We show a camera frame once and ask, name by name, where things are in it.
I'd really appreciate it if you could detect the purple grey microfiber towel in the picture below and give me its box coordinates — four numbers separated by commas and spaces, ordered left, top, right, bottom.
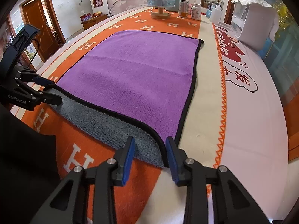
45, 30, 203, 167

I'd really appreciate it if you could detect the brown wooden door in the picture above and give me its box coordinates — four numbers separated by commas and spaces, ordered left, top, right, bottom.
19, 0, 66, 62

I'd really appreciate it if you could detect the wooden tv cabinet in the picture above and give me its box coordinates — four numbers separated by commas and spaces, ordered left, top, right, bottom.
82, 14, 108, 30

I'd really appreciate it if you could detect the wooden roll holder stand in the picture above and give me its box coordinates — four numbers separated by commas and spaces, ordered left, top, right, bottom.
150, 7, 171, 20

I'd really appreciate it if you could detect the glass jar with metal lid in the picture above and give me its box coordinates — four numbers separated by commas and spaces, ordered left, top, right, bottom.
178, 0, 189, 18

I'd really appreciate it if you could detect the white pill bottle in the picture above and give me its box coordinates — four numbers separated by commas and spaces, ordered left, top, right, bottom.
191, 4, 202, 21

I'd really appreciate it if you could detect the white water dispenser appliance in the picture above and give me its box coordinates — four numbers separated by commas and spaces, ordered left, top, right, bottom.
230, 0, 280, 52

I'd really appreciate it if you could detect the white plastic bottle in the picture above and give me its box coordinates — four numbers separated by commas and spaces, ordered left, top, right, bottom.
209, 5, 222, 24

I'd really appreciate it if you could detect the white cloth on appliance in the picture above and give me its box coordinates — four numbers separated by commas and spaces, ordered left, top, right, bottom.
231, 0, 280, 40

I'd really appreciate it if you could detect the black cable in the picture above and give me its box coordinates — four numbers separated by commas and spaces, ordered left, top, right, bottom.
25, 38, 41, 69

